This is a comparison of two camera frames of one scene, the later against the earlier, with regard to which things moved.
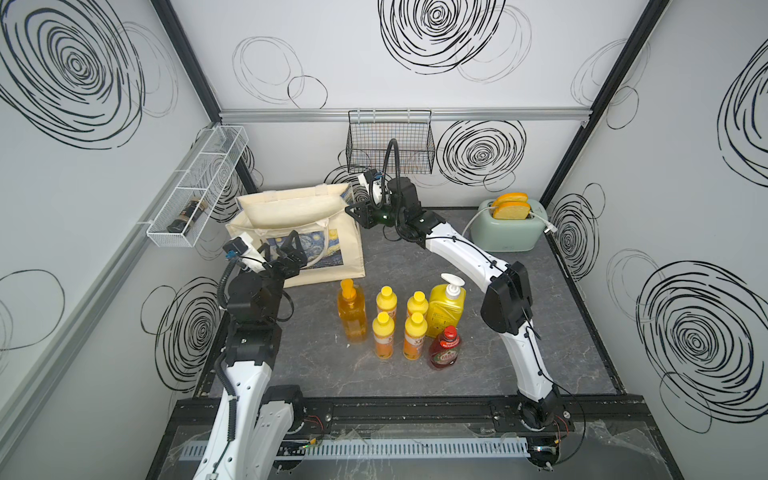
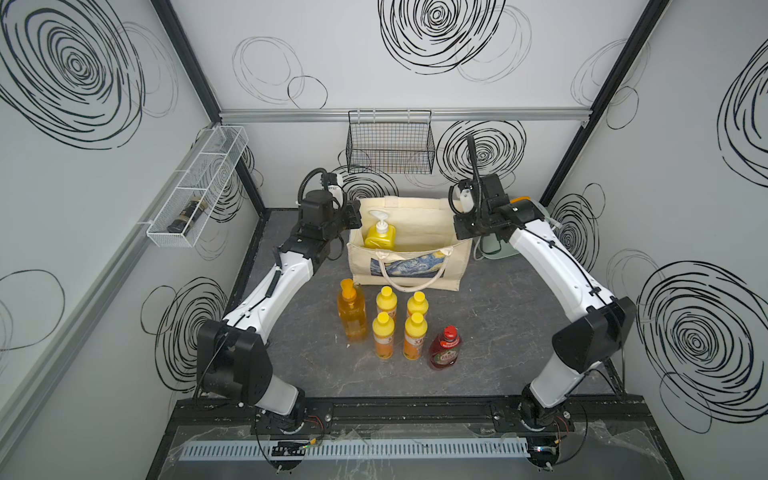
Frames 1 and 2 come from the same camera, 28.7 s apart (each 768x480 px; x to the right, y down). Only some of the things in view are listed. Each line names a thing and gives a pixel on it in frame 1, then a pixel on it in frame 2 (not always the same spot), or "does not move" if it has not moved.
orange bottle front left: x=383 y=328 does not move
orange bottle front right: x=414 y=339 does not move
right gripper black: x=364 y=220 -> x=461 y=232
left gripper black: x=296 y=261 -> x=351 y=211
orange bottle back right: x=417 y=303 does not move
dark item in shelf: x=189 y=215 does not move
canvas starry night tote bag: x=318 y=214 -> x=426 y=255
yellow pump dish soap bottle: x=446 y=305 -> x=382 y=234
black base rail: x=436 y=414 does not move
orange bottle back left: x=386 y=301 does not move
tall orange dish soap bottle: x=352 y=311 does not move
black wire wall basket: x=369 y=131 does not move
